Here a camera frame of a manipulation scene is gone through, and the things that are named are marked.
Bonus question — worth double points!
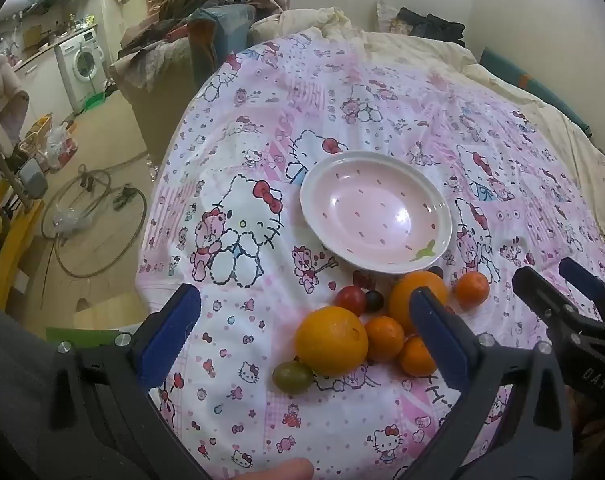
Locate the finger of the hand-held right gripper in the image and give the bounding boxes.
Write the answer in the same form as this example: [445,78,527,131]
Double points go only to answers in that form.
[559,257,605,323]
[513,266,605,393]

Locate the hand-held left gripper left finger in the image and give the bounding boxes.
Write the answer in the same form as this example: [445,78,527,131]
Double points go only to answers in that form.
[37,284,210,480]

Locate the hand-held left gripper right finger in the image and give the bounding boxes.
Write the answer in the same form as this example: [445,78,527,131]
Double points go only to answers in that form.
[409,286,576,480]

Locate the small tangerine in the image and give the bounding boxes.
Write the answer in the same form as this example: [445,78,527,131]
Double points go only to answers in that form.
[365,316,406,362]
[455,271,490,311]
[397,335,438,377]

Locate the large orange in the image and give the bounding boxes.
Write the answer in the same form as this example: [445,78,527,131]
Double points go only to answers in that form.
[295,306,370,376]
[388,270,449,335]

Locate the red tomato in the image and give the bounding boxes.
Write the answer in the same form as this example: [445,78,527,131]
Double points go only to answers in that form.
[335,285,367,317]

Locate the green grape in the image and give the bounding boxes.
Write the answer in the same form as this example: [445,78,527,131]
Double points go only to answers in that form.
[273,361,314,393]

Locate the pink speckled plate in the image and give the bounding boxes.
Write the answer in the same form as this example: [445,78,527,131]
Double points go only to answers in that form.
[299,150,453,276]

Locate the person's left hand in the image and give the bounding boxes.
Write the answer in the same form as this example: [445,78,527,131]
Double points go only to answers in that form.
[242,457,314,480]

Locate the green mat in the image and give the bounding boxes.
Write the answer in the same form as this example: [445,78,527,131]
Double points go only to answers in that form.
[46,326,118,341]

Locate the grey trousers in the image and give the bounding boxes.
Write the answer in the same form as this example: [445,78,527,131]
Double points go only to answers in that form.
[0,302,58,480]

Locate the pink cartoon printed blanket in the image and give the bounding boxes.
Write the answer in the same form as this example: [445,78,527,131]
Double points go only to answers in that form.
[135,27,605,480]

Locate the grey plastic box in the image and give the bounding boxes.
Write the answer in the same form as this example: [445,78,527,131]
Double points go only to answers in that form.
[15,157,49,201]

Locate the teal pillow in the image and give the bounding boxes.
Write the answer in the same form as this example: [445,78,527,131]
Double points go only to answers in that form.
[480,46,596,136]

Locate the plastic bag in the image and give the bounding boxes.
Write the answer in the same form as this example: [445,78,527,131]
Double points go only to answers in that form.
[45,122,79,171]

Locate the cream quilt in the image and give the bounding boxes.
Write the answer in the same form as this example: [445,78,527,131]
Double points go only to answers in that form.
[255,6,605,241]

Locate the white washing machine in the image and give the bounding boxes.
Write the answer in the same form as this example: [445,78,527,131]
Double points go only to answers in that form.
[56,27,108,113]

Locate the white kitchen cabinet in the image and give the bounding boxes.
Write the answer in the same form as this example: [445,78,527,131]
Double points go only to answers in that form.
[12,50,76,126]

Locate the pink towel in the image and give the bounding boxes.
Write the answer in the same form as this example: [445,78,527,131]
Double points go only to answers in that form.
[0,50,30,146]

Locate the dark clothes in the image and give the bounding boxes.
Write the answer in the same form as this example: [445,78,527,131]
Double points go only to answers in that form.
[399,7,467,47]

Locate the blue cloth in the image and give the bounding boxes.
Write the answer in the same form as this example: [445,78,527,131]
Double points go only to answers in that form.
[188,4,257,63]

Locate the printed pillow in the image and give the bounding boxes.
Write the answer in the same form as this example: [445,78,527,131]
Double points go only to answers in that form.
[377,0,408,36]

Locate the pile of clothes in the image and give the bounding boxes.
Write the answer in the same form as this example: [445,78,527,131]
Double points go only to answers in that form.
[117,0,288,61]

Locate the grey hose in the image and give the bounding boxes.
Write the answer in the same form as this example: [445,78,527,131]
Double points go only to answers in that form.
[41,164,149,279]

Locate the yellow wooden frame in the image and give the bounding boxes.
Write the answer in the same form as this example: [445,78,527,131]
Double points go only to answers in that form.
[0,145,46,311]

